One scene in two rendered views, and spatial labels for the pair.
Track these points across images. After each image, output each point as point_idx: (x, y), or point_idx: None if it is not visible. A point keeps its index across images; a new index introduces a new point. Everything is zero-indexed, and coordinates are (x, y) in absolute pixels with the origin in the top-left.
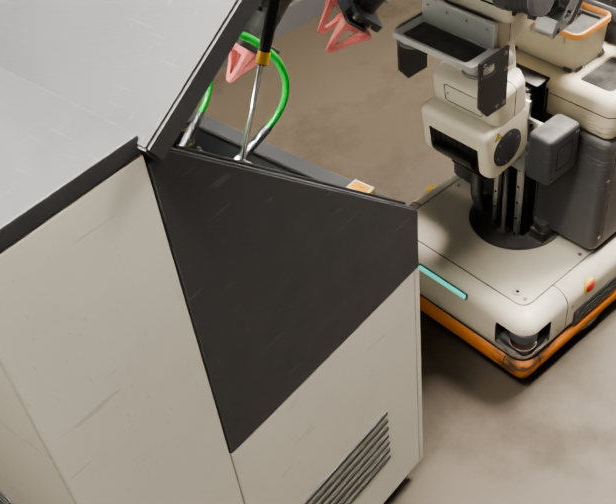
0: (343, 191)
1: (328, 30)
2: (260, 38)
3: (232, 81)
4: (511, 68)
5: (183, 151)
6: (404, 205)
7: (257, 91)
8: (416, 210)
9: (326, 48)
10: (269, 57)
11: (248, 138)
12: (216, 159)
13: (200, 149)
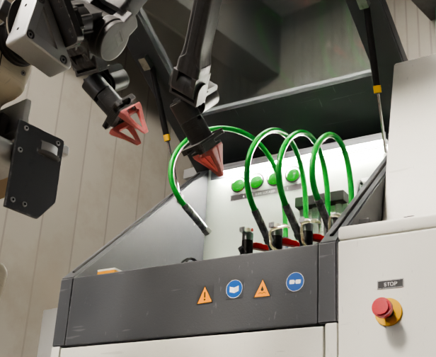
0: (124, 229)
1: (140, 131)
2: (168, 128)
3: (217, 175)
4: None
5: (194, 175)
6: (74, 269)
7: (169, 155)
8: (62, 279)
9: (140, 142)
10: (163, 137)
11: (175, 180)
12: (184, 183)
13: (241, 228)
